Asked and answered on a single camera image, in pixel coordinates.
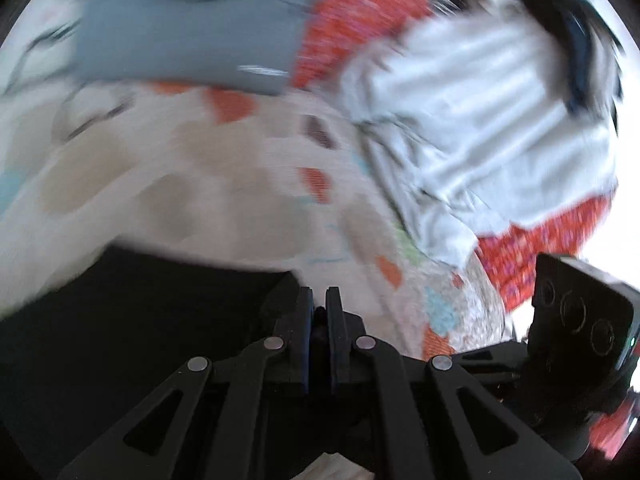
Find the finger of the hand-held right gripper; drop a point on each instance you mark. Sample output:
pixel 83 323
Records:
pixel 492 360

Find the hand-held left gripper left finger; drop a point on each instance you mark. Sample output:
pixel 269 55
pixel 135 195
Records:
pixel 303 340

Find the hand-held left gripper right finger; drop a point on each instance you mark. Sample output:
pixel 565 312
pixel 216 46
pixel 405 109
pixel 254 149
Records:
pixel 336 340

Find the black pants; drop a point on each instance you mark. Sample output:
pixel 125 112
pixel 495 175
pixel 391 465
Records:
pixel 140 340

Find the heart patterned quilt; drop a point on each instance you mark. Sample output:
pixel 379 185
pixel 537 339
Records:
pixel 210 180

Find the white crumpled duvet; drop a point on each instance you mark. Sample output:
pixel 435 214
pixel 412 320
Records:
pixel 480 130

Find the dark cloth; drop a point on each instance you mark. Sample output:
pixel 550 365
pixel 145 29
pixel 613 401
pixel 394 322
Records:
pixel 565 20

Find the red patterned cushion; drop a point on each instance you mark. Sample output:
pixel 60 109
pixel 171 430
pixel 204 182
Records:
pixel 360 15

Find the grey laptop bag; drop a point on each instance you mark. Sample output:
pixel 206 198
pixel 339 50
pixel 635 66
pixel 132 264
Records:
pixel 200 25

